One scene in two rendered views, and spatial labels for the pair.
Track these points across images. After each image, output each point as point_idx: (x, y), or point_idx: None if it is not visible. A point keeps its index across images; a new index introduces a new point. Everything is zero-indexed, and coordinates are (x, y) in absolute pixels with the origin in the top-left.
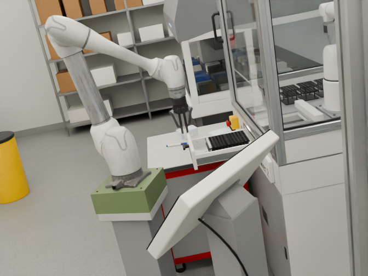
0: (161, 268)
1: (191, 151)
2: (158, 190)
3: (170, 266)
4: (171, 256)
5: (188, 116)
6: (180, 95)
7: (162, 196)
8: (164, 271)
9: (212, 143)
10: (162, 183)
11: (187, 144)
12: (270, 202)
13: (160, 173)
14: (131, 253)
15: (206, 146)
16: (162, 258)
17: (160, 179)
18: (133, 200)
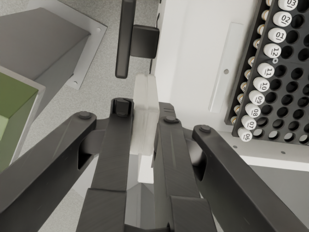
0: (43, 107)
1: (139, 182)
2: (5, 165)
3: (65, 65)
4: (67, 55)
5: (228, 198)
6: None
7: (25, 133)
8: (50, 95)
9: (278, 79)
10: (16, 132)
11: (147, 35)
12: (273, 178)
13: (1, 147)
14: None
15: (257, 5)
16: (46, 97)
17: (3, 152)
18: None
